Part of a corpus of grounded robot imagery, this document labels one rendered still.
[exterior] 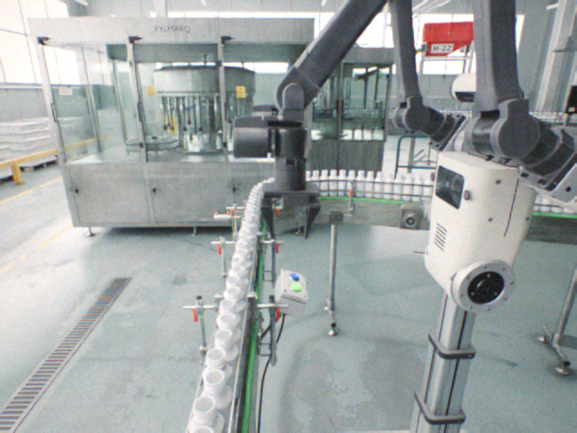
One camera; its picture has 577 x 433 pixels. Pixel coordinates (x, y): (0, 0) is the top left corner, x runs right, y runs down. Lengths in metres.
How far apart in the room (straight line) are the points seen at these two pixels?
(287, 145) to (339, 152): 5.39
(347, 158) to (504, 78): 5.36
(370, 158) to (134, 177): 3.71
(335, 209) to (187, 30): 2.50
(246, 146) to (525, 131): 0.47
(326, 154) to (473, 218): 5.12
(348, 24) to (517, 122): 0.32
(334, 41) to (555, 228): 2.12
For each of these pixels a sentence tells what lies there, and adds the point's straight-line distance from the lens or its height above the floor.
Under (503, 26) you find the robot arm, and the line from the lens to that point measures 0.73.
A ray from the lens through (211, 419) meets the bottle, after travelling 0.68.
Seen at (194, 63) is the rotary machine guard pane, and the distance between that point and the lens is 4.04.
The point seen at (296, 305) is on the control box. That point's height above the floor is 1.08.
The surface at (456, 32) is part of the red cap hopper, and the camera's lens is 7.39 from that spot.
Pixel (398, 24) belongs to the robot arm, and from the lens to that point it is 1.14.
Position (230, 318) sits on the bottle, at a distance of 0.87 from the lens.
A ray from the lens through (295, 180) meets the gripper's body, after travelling 0.60.
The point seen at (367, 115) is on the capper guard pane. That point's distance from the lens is 6.02.
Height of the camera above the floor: 1.66
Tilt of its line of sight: 20 degrees down
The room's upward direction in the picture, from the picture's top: straight up
